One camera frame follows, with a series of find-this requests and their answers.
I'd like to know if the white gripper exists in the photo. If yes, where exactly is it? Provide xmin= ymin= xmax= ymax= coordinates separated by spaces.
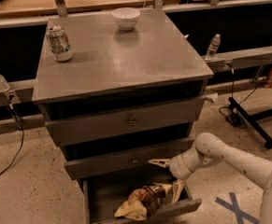
xmin=149 ymin=147 xmax=204 ymax=203

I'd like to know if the brown chip bag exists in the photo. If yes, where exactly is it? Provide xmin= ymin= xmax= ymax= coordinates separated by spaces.
xmin=114 ymin=183 xmax=172 ymax=221

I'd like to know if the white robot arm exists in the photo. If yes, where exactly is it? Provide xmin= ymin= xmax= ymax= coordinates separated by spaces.
xmin=149 ymin=133 xmax=272 ymax=224

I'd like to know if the grey middle drawer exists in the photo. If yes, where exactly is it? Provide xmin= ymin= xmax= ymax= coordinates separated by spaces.
xmin=64 ymin=137 xmax=193 ymax=180

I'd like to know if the grey open bottom drawer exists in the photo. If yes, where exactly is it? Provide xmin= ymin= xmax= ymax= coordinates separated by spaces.
xmin=84 ymin=164 xmax=202 ymax=224

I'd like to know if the grey drawer cabinet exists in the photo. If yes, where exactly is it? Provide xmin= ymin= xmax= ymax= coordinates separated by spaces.
xmin=32 ymin=8 xmax=215 ymax=224

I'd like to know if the grey top drawer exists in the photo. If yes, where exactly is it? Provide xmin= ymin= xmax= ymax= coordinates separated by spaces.
xmin=46 ymin=95 xmax=204 ymax=146

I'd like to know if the black stand base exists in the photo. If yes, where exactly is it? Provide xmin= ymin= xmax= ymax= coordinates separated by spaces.
xmin=228 ymin=97 xmax=272 ymax=149

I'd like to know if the clear water bottle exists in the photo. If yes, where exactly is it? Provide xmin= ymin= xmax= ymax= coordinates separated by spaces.
xmin=205 ymin=34 xmax=221 ymax=61

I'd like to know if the white ceramic bowl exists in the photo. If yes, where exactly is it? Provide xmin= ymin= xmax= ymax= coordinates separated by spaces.
xmin=112 ymin=7 xmax=140 ymax=31

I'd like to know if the silver soda can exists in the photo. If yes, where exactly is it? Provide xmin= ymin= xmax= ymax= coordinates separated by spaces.
xmin=46 ymin=25 xmax=73 ymax=62

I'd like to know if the black cable bundle right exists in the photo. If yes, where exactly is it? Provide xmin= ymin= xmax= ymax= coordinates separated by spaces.
xmin=219 ymin=44 xmax=272 ymax=130

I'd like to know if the black floor cable left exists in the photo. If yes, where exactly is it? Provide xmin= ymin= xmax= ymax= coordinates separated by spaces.
xmin=0 ymin=104 xmax=25 ymax=189

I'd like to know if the grey metal rail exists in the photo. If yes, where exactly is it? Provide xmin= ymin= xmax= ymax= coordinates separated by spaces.
xmin=0 ymin=46 xmax=272 ymax=106

